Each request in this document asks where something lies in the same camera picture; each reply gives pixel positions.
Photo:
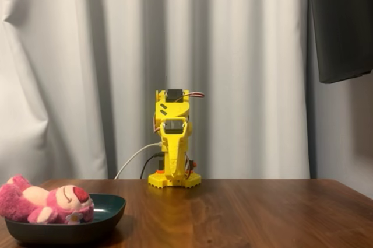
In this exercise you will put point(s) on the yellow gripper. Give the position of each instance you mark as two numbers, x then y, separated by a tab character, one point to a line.
174	140

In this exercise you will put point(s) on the pink strawberry bear plush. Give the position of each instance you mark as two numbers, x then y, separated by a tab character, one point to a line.
46	201

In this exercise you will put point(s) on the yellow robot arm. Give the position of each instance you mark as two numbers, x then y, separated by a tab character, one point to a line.
170	108

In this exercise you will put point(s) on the dark green square bin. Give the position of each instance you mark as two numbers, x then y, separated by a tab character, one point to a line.
112	207

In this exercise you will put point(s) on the black orange table clamp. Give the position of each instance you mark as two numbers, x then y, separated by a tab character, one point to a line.
160	167
193	165

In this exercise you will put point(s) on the white pleated curtain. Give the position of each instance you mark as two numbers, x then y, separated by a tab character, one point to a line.
87	55

